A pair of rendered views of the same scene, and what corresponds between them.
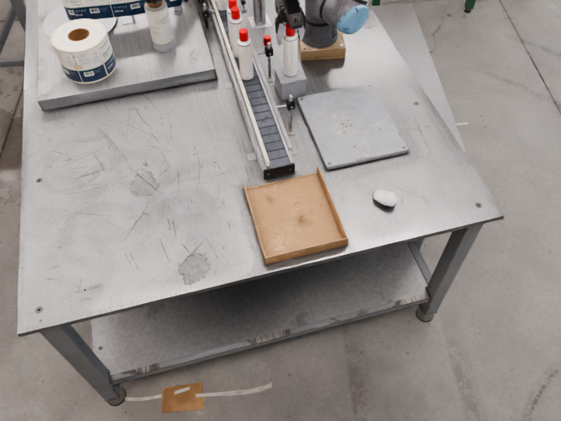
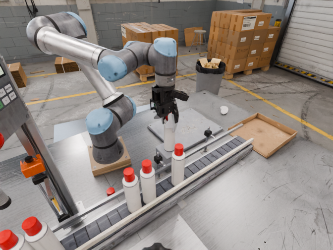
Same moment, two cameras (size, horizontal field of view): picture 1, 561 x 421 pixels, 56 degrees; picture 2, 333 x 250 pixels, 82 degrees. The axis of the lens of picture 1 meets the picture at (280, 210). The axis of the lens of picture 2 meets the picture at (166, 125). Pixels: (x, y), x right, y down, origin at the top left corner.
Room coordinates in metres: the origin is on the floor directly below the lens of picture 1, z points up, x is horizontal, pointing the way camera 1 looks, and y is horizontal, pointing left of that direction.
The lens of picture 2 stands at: (1.82, 0.58, 1.55)
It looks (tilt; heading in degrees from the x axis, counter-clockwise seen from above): 36 degrees down; 248
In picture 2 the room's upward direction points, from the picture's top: straight up
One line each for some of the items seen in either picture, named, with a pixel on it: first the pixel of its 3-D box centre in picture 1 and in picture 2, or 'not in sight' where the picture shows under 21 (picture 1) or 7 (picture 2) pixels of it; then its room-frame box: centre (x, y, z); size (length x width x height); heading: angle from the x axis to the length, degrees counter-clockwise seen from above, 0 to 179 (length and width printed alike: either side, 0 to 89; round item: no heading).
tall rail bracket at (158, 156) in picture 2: (264, 62); (161, 168); (1.63, 0.05, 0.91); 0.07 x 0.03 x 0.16; 104
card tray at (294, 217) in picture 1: (293, 212); (261, 132); (0.97, -0.04, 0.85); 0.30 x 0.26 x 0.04; 14
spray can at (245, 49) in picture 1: (245, 54); (178, 165); (1.59, 0.12, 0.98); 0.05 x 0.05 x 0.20
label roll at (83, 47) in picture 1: (84, 51); not in sight; (1.67, 0.73, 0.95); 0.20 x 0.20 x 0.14
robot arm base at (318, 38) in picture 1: (319, 26); (106, 145); (1.83, -0.17, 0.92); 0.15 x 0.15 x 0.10
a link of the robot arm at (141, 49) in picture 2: not in sight; (138, 54); (1.65, -0.11, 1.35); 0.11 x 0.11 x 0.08; 40
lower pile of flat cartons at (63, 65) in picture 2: not in sight; (71, 63); (2.23, -4.31, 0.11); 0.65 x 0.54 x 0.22; 0
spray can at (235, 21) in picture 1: (237, 32); (148, 182); (1.72, 0.15, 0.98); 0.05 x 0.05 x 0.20
